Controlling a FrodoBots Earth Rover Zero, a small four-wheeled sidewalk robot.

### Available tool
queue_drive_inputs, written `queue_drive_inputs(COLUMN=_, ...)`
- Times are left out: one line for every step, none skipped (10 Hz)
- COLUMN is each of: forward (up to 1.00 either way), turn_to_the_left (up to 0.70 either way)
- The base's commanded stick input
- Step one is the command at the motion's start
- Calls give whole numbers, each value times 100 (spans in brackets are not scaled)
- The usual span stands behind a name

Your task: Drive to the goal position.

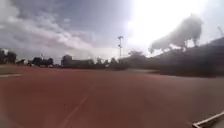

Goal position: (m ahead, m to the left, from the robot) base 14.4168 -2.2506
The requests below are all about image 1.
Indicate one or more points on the red-brown track ground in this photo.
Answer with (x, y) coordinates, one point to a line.
(110, 100)

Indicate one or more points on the dark embankment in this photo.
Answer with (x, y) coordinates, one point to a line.
(196, 60)

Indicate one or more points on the row of distant trees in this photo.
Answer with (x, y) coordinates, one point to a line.
(40, 61)

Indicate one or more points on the tall pale trees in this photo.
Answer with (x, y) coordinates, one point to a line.
(181, 33)

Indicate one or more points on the low long building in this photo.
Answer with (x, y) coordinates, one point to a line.
(80, 62)

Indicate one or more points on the floodlight mast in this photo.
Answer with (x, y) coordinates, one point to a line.
(120, 48)

